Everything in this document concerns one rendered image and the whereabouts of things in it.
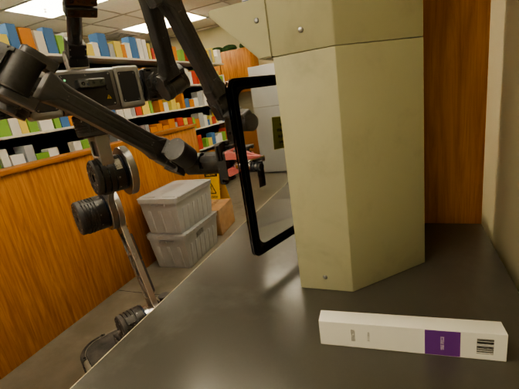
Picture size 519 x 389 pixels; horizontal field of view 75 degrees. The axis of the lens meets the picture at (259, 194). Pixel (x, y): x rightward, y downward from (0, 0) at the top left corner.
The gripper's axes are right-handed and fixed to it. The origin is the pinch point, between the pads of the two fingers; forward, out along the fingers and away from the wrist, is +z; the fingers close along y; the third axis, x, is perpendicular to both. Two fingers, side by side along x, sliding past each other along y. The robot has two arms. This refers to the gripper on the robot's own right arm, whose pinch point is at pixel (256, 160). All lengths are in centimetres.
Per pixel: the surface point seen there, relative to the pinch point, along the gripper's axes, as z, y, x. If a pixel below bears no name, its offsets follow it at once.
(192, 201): -138, -66, 163
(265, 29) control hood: 11.1, 25.8, -13.2
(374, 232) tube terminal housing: 27.4, -14.5, -8.8
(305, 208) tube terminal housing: 15.0, -7.5, -13.2
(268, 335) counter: 10.4, -26.0, -29.0
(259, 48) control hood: 9.6, 23.0, -13.3
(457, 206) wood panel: 46, -21, 24
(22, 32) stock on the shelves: -236, 85, 126
